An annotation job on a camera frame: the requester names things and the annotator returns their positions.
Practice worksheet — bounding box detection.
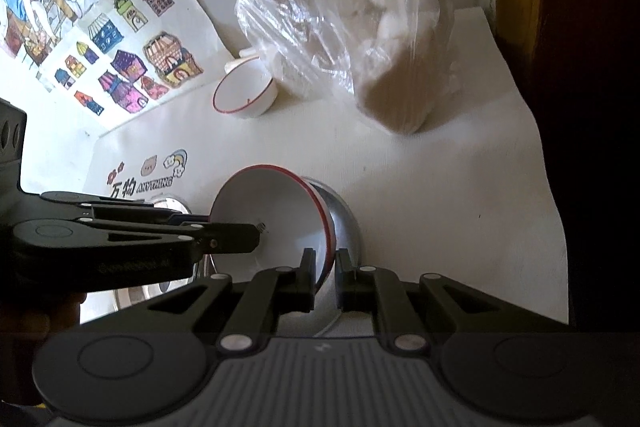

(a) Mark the large steel plate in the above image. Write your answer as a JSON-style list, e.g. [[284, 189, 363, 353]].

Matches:
[[111, 192, 217, 309]]

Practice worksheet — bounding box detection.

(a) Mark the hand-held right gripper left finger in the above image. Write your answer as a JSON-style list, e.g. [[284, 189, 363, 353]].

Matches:
[[122, 248, 319, 354]]

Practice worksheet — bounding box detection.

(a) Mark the white bowl with red rim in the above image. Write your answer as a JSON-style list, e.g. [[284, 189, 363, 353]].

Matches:
[[209, 164, 337, 299], [212, 56, 279, 121]]

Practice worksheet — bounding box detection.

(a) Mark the white cartoon printed mat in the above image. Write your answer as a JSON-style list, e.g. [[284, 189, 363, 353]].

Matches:
[[79, 4, 572, 339]]

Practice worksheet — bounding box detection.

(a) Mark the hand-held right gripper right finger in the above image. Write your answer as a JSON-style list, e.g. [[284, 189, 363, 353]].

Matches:
[[334, 248, 532, 354]]

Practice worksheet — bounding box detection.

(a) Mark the steel bowl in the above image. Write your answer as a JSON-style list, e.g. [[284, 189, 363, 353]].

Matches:
[[280, 177, 362, 339]]

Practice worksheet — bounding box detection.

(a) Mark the coloured houses drawing sheet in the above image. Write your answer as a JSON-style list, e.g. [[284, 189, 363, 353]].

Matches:
[[36, 0, 207, 138]]

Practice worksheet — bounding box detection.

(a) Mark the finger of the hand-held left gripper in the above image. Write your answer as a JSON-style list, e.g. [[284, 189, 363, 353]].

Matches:
[[77, 218, 269, 258], [40, 190, 211, 226]]

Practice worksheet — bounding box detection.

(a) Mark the clear bag of white buns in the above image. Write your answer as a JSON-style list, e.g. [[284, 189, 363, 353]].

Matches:
[[234, 0, 464, 136]]

